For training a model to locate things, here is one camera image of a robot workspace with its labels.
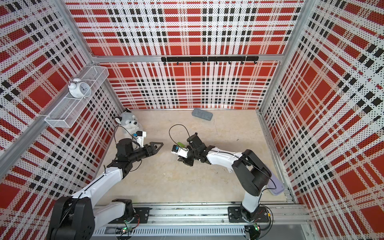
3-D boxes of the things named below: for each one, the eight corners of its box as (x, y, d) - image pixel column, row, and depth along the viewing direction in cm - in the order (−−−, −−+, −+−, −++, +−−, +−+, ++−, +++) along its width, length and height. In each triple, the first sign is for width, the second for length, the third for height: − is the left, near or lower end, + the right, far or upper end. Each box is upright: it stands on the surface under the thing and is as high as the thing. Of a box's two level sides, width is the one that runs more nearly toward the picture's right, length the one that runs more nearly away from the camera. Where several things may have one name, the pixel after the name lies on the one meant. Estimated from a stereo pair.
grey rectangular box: (191, 114, 121) (191, 112, 119) (194, 110, 125) (194, 107, 122) (210, 121, 117) (210, 118, 114) (213, 116, 120) (213, 113, 118)
